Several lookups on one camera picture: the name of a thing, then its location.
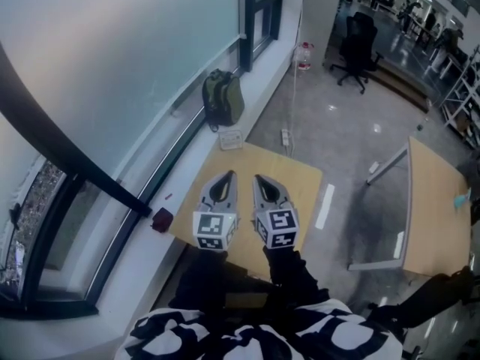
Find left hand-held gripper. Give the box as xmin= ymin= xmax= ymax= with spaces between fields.
xmin=191 ymin=169 xmax=242 ymax=253

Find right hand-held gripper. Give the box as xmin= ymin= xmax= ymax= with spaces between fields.
xmin=250 ymin=174 xmax=299 ymax=249

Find white rectangular object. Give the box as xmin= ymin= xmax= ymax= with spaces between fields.
xmin=218 ymin=128 xmax=246 ymax=152

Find person's left forearm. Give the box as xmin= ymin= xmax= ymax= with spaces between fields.
xmin=175 ymin=247 xmax=230 ymax=311

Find person's right forearm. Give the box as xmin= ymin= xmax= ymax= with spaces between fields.
xmin=262 ymin=244 xmax=332 ymax=308

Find square wooden desk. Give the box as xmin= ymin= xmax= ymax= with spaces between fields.
xmin=167 ymin=140 xmax=325 ymax=283

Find dark red pouch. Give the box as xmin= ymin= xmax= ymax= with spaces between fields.
xmin=150 ymin=206 xmax=174 ymax=234

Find olive green backpack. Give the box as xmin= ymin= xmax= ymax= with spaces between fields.
xmin=201 ymin=68 xmax=246 ymax=133

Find person's patterned black white top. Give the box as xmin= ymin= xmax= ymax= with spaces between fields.
xmin=123 ymin=298 xmax=405 ymax=360

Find large clear water bottle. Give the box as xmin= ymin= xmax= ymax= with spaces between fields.
xmin=293 ymin=41 xmax=316 ymax=72

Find long wooden desk metal legs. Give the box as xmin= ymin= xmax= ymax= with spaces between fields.
xmin=347 ymin=136 xmax=474 ymax=278

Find wooden floor platform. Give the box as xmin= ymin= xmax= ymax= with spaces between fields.
xmin=323 ymin=46 xmax=431 ymax=114

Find small teal object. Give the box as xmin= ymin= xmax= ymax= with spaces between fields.
xmin=451 ymin=188 xmax=474 ymax=209

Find white metal shelving rack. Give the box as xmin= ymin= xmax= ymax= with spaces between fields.
xmin=439 ymin=44 xmax=480 ymax=148

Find dark window frame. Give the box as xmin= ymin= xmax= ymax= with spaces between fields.
xmin=0 ymin=0 xmax=287 ymax=320

